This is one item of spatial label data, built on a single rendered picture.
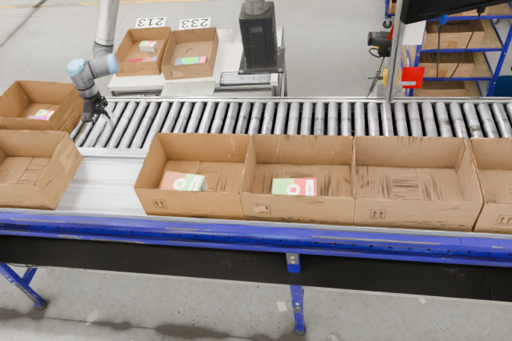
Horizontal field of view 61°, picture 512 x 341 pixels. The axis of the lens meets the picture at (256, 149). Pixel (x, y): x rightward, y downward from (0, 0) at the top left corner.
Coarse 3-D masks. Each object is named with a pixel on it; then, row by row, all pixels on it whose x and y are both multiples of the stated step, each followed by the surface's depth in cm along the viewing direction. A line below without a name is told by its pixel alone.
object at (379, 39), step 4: (372, 32) 200; (376, 32) 199; (380, 32) 199; (384, 32) 199; (388, 32) 199; (368, 36) 199; (372, 36) 198; (376, 36) 197; (380, 36) 197; (384, 36) 197; (388, 36) 197; (368, 40) 199; (372, 40) 198; (376, 40) 197; (380, 40) 197; (384, 40) 197; (388, 40) 196; (368, 44) 200; (372, 44) 199; (376, 44) 199; (380, 44) 198; (384, 44) 198; (388, 44) 198; (376, 48) 203; (380, 48) 202; (384, 48) 201; (388, 48) 201; (380, 52) 203; (384, 52) 203
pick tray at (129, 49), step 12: (132, 36) 281; (144, 36) 280; (156, 36) 279; (168, 36) 269; (120, 48) 265; (132, 48) 277; (120, 60) 264; (156, 60) 248; (120, 72) 255; (132, 72) 255; (144, 72) 254; (156, 72) 253
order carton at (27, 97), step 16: (0, 96) 228; (16, 96) 238; (32, 96) 244; (48, 96) 241; (64, 96) 238; (0, 112) 229; (16, 112) 239; (32, 112) 242; (64, 112) 220; (80, 112) 232; (0, 128) 223; (16, 128) 220; (32, 128) 217; (48, 128) 214; (64, 128) 221
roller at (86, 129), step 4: (104, 104) 244; (96, 116) 236; (96, 120) 236; (84, 124) 231; (88, 124) 231; (84, 128) 228; (88, 128) 230; (92, 128) 233; (80, 132) 226; (84, 132) 226; (88, 132) 229; (80, 136) 224; (84, 136) 225; (76, 140) 222; (80, 140) 223; (84, 140) 225; (76, 144) 221; (80, 144) 222
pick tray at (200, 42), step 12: (180, 36) 272; (192, 36) 271; (204, 36) 271; (216, 36) 266; (168, 48) 259; (180, 48) 271; (192, 48) 269; (204, 48) 268; (216, 48) 264; (168, 60) 258; (168, 72) 246; (180, 72) 246; (192, 72) 245; (204, 72) 245
